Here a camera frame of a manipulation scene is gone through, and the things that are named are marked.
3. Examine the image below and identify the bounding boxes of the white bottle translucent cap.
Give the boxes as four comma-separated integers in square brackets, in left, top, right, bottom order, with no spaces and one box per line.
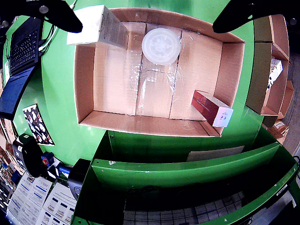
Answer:
[141,28,181,66]

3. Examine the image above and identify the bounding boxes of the brown printed cardboard box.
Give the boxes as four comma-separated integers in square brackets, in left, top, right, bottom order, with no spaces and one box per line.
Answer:
[262,112,290,143]

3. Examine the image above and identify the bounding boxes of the tall white carton box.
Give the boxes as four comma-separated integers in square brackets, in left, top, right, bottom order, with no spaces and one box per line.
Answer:
[67,4,129,50]

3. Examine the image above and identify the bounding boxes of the white box black cow spots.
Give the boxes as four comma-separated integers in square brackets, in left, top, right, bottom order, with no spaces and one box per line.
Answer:
[266,58,284,91]

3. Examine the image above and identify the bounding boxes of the black box device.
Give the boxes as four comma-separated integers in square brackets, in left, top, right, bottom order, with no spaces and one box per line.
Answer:
[67,158,91,201]

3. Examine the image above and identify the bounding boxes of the black round device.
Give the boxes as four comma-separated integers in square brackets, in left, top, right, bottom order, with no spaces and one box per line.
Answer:
[11,133,47,179]

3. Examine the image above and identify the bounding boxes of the black penguin pattern card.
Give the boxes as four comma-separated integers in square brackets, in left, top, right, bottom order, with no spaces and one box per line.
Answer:
[22,104,55,146]

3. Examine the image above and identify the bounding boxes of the divided cardboard box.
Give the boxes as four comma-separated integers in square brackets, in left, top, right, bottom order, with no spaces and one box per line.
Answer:
[245,14,295,128]

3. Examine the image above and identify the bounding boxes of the black laptop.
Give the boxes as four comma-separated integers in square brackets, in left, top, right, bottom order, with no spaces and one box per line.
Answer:
[0,16,45,120]

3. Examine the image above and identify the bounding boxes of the small blue red gadget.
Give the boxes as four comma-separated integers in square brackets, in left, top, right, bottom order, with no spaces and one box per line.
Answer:
[41,151,56,168]

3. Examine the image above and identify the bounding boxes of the shallow cardboard tray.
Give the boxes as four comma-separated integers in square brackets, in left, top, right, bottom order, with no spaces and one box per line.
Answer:
[74,7,246,138]

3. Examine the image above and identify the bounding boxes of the grey flat card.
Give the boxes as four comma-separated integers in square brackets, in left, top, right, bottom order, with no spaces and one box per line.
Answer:
[187,145,246,162]

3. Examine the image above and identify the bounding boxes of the red box holographic end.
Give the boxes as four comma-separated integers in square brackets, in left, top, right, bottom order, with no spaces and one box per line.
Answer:
[191,90,234,128]

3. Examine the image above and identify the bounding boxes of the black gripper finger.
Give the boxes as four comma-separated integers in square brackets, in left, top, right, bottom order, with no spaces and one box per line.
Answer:
[212,0,300,34]
[0,0,83,33]

